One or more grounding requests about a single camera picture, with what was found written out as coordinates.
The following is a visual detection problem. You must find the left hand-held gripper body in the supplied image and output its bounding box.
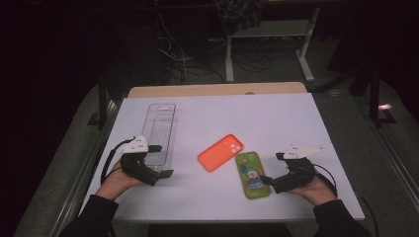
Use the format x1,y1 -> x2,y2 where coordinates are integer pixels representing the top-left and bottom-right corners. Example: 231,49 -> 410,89
118,134 -> 161,188

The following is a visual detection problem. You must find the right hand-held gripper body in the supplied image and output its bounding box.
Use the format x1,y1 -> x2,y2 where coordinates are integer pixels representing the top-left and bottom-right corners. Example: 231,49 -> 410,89
272,143 -> 326,195

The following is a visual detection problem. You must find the green phone case clown print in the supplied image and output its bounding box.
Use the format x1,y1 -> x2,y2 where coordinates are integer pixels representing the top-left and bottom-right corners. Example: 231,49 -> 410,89
234,150 -> 272,200

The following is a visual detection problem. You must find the clear plastic bin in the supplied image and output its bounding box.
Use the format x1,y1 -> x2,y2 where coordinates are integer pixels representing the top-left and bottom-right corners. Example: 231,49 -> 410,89
141,103 -> 179,172

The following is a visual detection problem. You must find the orange phone case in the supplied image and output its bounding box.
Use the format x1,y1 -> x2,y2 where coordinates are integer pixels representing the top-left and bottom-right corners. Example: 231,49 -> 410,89
197,133 -> 245,173

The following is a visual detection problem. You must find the person's right hand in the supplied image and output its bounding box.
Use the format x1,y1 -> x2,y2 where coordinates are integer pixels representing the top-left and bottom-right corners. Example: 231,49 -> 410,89
286,170 -> 338,207

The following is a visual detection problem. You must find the person's left hand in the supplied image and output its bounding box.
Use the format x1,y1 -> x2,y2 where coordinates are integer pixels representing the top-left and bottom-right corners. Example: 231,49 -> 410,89
96,160 -> 146,201

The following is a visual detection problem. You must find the black metal stand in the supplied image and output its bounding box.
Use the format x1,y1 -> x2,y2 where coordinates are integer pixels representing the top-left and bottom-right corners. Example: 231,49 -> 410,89
369,65 -> 398,127
87,75 -> 115,129

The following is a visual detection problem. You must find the dark plaid cloth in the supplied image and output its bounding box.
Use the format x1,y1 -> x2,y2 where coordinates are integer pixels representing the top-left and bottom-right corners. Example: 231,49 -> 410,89
213,0 -> 269,36

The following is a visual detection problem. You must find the left hand-held gripper black cable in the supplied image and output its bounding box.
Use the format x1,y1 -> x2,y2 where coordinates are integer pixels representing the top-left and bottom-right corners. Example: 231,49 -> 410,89
100,138 -> 134,186

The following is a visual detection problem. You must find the hand-held gripper black cable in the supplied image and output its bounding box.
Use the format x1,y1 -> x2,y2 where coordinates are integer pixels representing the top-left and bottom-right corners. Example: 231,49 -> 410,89
310,163 -> 339,198
100,138 -> 134,186

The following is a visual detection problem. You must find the right hand-held gripper black cable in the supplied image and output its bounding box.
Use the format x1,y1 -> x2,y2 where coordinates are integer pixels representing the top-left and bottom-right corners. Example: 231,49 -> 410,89
310,163 -> 339,198

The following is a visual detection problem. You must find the black cable beside table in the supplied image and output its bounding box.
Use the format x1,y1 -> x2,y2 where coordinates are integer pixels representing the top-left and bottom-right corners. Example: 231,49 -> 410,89
358,195 -> 380,237

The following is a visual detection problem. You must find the bundle of floor cables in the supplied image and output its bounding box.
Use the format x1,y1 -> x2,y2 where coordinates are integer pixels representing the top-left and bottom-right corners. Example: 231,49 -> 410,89
154,13 -> 228,85

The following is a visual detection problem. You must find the white frame desk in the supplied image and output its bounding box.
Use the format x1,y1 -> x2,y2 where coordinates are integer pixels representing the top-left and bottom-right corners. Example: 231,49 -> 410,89
225,6 -> 320,83

